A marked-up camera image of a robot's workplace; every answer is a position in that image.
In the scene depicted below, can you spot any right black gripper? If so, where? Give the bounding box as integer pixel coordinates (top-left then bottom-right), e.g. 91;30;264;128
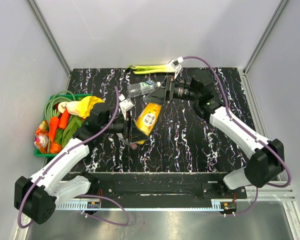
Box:
143;75;200;106

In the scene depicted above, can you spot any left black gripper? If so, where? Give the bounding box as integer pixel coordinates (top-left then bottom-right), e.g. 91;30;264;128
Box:
101;110;149;143

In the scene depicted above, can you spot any red cap water bottle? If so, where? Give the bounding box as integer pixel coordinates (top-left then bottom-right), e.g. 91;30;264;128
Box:
117;133;138;150

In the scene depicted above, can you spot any yellow juice bottle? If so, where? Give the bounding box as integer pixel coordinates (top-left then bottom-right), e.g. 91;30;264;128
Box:
135;103;162;137

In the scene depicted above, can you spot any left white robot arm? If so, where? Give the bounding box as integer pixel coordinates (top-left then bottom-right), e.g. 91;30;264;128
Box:
13;99;148;228

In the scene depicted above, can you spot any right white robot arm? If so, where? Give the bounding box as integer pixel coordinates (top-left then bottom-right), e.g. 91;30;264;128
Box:
144;69;285;198

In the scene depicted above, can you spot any clear bottle lying down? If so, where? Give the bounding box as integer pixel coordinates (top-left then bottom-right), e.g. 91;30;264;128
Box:
127;80;161;98

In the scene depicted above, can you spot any green leek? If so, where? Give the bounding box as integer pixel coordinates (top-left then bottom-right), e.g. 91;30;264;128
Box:
125;64;175;75

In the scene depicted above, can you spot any yellow toy cabbage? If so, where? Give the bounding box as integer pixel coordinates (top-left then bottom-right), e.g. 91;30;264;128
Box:
66;96;104;119

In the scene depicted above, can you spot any green toy leafy vegetable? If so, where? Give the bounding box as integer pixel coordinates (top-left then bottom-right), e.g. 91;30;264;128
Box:
54;116;83;149

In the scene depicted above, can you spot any orange toy carrot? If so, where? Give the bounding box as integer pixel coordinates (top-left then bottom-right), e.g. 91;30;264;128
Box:
48;116;60;142
58;109;70;130

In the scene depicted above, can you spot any green plastic basket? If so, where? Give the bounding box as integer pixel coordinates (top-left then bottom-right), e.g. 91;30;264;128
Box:
34;91;94;158

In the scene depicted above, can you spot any colourful snack packet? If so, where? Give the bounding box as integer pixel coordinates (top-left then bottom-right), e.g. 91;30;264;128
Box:
34;120;49;154

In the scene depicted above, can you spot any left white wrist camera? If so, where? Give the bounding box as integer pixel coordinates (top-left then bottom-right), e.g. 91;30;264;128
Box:
119;94;134;119

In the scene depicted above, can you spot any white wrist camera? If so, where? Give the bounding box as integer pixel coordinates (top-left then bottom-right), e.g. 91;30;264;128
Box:
119;94;134;119
167;56;184;79

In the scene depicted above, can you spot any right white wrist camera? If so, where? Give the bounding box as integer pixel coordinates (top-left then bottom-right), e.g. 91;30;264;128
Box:
167;56;184;79

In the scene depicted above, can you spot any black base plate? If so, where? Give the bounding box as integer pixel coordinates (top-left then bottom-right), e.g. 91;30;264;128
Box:
57;171;248;208

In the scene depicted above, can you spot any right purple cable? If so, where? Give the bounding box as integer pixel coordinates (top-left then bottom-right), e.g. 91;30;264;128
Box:
183;56;292;217

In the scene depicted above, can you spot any green coiled hose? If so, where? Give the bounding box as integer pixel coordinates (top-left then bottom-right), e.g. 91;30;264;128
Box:
43;90;77;153

